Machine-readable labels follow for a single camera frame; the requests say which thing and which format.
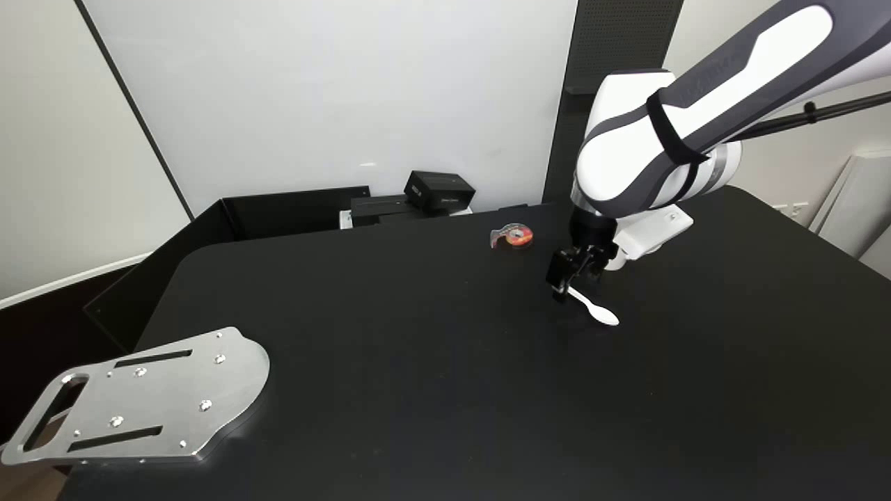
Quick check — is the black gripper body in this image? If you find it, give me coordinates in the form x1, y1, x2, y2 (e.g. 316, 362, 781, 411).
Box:
565, 215, 621, 273

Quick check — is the white plastic spoon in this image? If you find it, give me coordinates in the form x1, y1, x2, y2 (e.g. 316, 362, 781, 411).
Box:
564, 283, 624, 330

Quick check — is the red tape roll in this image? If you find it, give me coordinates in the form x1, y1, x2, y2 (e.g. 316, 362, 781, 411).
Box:
487, 220, 539, 252

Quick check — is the small black box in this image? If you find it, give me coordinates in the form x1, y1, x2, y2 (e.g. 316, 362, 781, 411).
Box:
402, 170, 480, 218

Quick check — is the white leaning panel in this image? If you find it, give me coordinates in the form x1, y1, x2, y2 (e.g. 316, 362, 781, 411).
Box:
806, 141, 891, 282

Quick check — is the white board panel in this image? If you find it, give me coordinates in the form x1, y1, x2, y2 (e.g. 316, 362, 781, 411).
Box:
79, 0, 581, 218

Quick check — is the silver metal mounting plate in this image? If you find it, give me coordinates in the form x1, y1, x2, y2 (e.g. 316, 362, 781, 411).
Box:
0, 323, 273, 468

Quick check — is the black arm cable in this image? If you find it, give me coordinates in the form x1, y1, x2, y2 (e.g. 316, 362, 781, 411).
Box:
732, 85, 891, 144

